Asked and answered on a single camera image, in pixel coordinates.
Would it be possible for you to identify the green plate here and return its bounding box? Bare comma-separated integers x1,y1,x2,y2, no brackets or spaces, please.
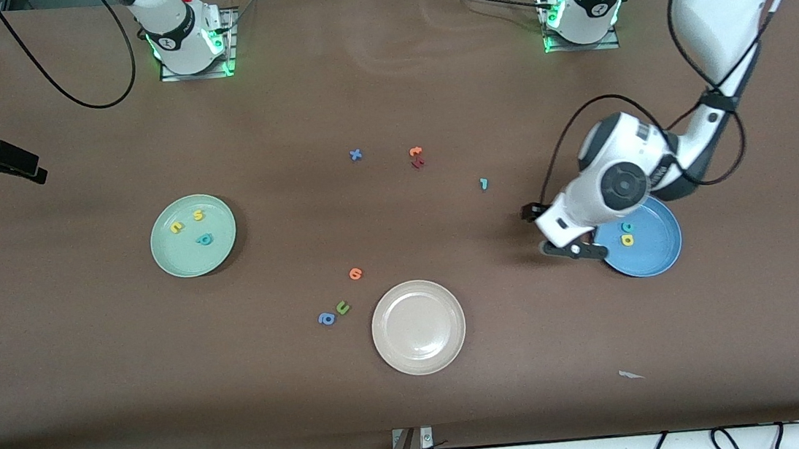
146,191,242,282

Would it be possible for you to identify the beige plate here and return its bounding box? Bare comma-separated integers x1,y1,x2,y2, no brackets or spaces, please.
366,275,471,380

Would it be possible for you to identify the brown table cover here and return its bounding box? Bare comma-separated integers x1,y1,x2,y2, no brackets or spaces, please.
0,0,799,449

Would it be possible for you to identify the blue plate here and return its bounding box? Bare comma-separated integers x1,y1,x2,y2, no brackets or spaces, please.
590,194,687,283

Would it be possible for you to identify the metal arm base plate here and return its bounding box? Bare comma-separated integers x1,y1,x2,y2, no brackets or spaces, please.
539,0,622,55
154,6,241,84

